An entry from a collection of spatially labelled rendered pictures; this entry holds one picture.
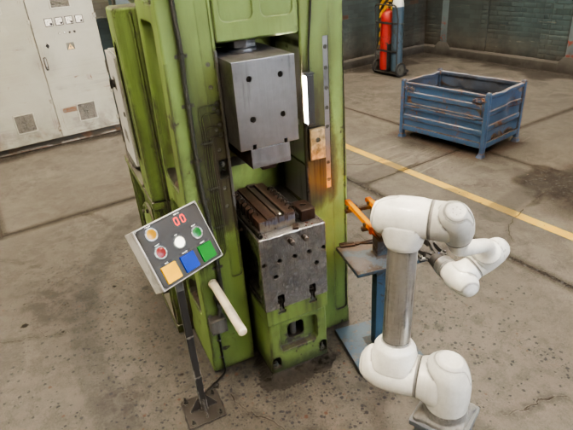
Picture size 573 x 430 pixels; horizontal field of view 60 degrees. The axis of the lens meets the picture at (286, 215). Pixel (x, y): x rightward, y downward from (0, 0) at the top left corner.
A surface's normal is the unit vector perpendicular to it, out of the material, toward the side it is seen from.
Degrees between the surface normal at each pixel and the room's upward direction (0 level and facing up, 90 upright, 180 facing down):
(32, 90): 90
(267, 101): 90
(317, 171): 90
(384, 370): 79
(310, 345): 89
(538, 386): 0
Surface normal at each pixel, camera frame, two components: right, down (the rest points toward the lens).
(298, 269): 0.43, 0.40
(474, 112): -0.77, 0.33
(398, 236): -0.45, 0.42
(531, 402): -0.07, -0.88
